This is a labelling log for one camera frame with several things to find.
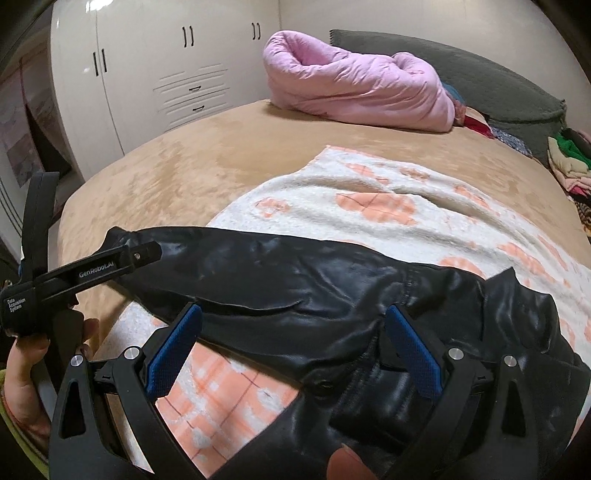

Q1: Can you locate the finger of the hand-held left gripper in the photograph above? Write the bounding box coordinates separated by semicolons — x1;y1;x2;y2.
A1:
34;241;164;304
20;172;61;283

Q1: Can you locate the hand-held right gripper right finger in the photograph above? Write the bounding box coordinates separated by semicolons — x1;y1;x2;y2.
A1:
385;305;542;480

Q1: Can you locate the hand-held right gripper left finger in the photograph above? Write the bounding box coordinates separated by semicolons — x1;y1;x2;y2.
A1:
48;302;204;480

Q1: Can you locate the black leather jacket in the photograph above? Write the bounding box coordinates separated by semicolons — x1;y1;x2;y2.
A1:
104;226;587;480

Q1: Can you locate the person's left forearm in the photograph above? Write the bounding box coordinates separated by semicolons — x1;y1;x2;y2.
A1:
0;369;51;480

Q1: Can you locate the pile of folded clothes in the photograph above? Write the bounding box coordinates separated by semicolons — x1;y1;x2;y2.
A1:
547;128;591;232

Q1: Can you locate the person's left hand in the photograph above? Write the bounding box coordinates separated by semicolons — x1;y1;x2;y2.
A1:
0;318;100;444

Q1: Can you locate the person's right hand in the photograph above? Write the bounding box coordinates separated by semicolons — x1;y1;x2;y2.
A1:
326;443;371;480

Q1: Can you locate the white and orange blanket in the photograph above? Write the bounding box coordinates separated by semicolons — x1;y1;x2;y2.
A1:
111;145;591;467

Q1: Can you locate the white wardrobe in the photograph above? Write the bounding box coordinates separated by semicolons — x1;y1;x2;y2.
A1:
50;0;283;158

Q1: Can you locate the white wardrobe drawer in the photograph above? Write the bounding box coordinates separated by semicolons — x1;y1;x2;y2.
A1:
154;69;230;104
159;92;230;130

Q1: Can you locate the floral patterned cloth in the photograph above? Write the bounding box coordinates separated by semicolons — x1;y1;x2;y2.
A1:
489;124;534;155

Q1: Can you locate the red cloth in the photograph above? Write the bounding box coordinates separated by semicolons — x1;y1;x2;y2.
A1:
462;113;495;139

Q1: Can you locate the blue cloth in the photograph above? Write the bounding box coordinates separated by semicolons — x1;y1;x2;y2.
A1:
441;80;467;114

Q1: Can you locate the grey cushion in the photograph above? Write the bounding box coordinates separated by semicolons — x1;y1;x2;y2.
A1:
330;29;567;160

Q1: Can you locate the wall poster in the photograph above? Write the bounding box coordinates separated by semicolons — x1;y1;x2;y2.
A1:
0;69;54;188

